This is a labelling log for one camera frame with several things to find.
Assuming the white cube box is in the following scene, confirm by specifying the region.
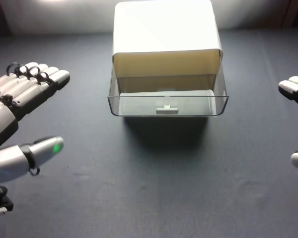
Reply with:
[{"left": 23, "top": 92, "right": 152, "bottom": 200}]
[{"left": 111, "top": 0, "right": 226, "bottom": 119}]

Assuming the white backdrop board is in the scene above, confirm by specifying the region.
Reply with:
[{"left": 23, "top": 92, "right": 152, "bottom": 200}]
[{"left": 0, "top": 0, "right": 298, "bottom": 34}]

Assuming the grey table cloth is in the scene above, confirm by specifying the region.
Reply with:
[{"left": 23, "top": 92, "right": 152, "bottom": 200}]
[{"left": 0, "top": 27, "right": 298, "bottom": 238}]

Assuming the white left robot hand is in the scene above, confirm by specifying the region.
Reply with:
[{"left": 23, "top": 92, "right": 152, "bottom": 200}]
[{"left": 0, "top": 61, "right": 71, "bottom": 185}]

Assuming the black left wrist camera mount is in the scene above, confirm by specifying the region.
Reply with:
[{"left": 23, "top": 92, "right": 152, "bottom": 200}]
[{"left": 0, "top": 184, "right": 15, "bottom": 224}]

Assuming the transparent plastic drawer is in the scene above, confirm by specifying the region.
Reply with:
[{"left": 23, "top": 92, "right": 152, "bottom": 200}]
[{"left": 107, "top": 58, "right": 230, "bottom": 118}]

